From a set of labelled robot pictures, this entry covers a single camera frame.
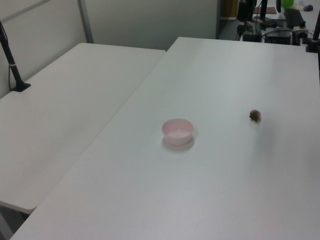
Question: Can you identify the black camera stand pole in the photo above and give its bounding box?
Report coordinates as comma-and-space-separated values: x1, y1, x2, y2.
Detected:
0, 19, 32, 93

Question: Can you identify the thin black stand cable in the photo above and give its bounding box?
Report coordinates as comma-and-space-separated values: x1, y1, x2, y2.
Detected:
6, 64, 14, 91

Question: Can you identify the black monitor stand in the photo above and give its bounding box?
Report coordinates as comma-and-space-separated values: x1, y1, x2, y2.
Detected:
252, 0, 277, 29

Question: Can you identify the yellow wooden cabinet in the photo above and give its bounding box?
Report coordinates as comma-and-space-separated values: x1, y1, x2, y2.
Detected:
222, 0, 239, 18

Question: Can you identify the white side table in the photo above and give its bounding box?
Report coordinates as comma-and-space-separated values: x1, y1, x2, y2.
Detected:
0, 42, 167, 211

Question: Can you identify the grey partition frame post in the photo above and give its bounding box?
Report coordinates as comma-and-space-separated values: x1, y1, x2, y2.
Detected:
76, 0, 95, 44

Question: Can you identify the pink plastic bowl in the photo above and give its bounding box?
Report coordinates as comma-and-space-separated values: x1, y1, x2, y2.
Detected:
161, 118, 195, 146

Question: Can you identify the dark device on tripod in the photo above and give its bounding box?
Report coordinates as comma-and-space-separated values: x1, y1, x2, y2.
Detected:
235, 0, 254, 41

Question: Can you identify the black pole with table clamp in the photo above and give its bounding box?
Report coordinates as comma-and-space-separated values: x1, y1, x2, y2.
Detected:
305, 12, 320, 54

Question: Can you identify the black equipment box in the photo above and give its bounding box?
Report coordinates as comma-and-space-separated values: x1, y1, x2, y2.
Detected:
264, 29, 294, 46

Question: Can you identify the dark laptop panel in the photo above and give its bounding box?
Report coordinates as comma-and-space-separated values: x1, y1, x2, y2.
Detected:
284, 8, 305, 29

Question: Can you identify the red strawberry with green leaves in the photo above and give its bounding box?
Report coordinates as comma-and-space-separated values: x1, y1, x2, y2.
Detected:
248, 109, 262, 123

